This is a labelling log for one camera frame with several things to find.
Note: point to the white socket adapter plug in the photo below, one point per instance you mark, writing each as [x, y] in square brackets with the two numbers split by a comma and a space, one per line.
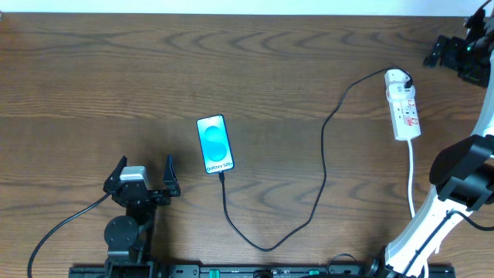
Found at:
[395, 76]

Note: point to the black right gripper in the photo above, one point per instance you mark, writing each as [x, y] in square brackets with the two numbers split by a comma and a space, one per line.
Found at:
[452, 51]

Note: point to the blue Samsung Galaxy smartphone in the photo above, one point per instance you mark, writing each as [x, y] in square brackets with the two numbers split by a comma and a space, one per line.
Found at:
[215, 146]

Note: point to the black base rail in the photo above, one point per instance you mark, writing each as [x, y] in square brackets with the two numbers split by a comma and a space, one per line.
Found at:
[344, 269]

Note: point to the white USB charger plug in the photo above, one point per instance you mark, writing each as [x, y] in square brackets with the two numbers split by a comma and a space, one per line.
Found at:
[396, 92]

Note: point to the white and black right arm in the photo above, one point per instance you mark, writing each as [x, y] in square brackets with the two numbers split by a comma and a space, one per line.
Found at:
[461, 178]

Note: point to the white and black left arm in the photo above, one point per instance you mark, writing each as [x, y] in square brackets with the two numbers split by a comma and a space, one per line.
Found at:
[129, 236]

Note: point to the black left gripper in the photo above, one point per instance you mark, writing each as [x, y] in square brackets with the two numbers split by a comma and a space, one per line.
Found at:
[153, 194]

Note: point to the white power strip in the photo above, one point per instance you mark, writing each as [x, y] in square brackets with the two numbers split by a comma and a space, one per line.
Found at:
[404, 118]

